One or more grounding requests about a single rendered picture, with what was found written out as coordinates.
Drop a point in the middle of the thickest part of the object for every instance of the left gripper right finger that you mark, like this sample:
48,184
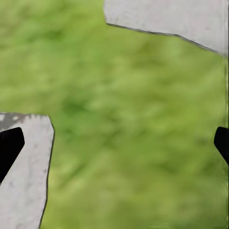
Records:
221,141

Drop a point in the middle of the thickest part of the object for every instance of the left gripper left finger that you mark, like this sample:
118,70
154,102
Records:
11,144

